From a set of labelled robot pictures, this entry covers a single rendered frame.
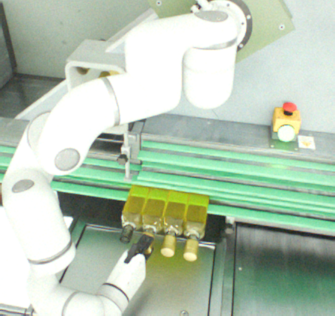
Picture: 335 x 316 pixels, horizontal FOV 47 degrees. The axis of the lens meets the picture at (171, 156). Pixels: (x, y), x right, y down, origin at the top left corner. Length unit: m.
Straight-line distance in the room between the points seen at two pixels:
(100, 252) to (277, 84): 0.70
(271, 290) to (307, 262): 0.16
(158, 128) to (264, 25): 0.41
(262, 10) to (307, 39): 0.19
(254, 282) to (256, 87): 0.56
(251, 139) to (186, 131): 0.19
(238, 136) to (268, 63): 0.22
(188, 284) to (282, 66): 0.65
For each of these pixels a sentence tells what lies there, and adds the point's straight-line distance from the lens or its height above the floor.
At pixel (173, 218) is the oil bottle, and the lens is 1.05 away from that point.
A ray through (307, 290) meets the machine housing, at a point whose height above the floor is 1.09.
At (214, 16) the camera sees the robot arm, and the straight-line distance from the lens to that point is 0.69.
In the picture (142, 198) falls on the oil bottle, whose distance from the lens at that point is 1.10.
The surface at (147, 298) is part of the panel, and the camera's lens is 1.09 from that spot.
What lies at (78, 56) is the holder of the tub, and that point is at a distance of 1.16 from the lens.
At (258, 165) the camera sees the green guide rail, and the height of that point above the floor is 0.93.
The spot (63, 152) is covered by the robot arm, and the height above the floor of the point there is 1.34.
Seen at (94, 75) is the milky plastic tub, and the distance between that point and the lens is 1.20.
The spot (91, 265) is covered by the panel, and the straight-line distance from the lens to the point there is 1.16.
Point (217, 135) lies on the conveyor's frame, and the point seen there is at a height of 0.84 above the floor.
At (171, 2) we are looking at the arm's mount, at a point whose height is 0.84.
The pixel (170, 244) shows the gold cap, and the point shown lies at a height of 1.15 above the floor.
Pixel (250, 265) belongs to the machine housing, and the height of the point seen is 1.04.
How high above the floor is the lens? 1.77
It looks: 51 degrees down
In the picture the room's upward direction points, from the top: 164 degrees counter-clockwise
